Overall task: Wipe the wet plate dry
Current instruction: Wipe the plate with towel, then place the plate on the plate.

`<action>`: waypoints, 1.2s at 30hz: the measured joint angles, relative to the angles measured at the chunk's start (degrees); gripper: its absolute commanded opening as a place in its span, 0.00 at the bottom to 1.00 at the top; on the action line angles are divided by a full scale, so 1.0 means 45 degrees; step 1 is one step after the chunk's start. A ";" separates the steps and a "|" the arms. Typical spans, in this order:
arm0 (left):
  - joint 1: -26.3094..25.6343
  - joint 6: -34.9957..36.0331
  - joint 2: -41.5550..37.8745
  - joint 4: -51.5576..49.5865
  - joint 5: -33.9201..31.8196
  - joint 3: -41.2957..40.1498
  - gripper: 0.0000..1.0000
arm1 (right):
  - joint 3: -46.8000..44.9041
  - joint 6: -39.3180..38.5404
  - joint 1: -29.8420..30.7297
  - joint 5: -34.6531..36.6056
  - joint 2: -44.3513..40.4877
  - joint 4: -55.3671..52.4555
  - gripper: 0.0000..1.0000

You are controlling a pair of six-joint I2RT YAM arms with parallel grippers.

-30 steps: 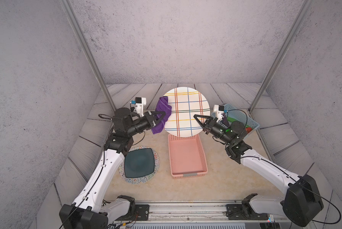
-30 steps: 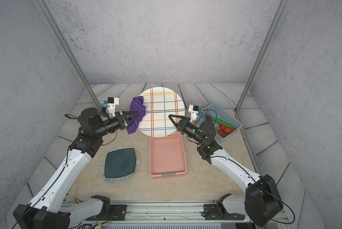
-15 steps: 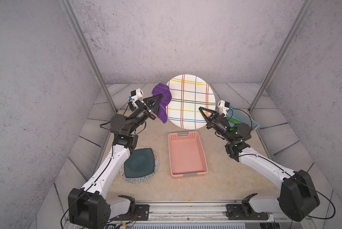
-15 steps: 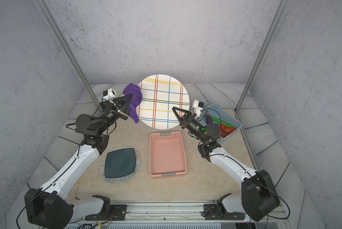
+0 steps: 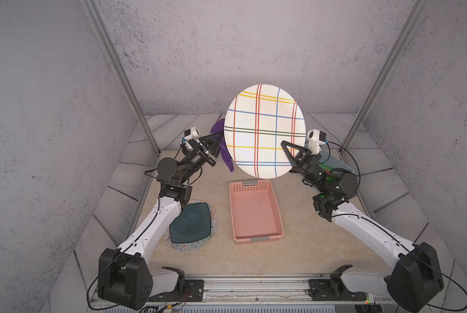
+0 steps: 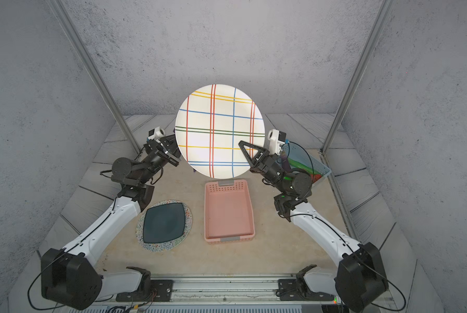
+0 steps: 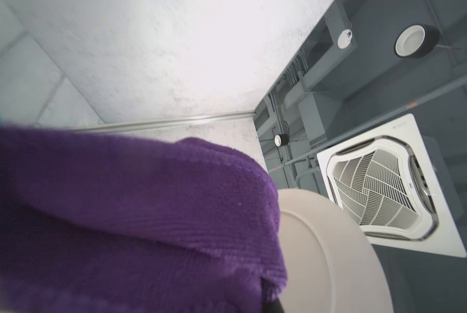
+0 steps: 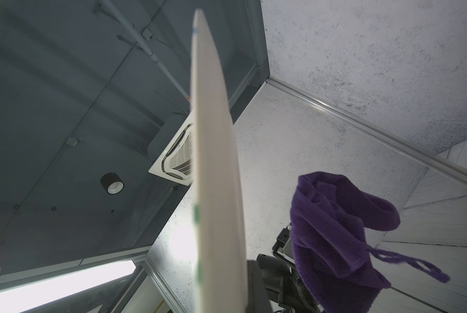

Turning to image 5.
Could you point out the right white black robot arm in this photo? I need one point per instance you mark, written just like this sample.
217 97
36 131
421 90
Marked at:
414 276

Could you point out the plaid striped round plate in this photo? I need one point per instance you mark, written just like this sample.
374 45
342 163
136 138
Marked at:
258 120

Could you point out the pink plastic tray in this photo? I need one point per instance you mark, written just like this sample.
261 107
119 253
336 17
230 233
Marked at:
255 212

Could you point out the right metal frame pole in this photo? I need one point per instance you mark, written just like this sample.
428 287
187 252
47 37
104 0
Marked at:
417 12

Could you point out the colourful speckled round plate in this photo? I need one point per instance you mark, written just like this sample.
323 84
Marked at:
199 244

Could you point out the metal frame pole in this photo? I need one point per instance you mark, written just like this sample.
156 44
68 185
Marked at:
109 49
417 12

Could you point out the light blue plastic basket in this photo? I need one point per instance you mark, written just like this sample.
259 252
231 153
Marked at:
329 162

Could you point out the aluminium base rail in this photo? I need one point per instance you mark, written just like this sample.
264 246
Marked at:
271 293

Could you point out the left metal frame pole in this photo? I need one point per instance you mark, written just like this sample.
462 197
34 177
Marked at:
109 49

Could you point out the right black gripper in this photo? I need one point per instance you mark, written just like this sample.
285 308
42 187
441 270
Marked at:
309 169

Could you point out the dark teal square plate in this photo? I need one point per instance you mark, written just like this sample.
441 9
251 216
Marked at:
192 225

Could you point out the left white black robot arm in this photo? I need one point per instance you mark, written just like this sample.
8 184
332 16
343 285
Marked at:
124 277

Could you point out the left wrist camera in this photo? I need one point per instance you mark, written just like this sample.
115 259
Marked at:
191 134

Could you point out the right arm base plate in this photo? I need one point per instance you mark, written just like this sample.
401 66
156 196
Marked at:
326 290

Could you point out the purple cloth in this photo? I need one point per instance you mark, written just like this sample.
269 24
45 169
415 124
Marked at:
217 127

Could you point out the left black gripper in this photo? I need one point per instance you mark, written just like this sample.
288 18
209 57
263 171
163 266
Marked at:
197 150

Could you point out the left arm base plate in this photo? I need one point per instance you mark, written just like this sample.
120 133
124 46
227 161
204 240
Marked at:
185 290

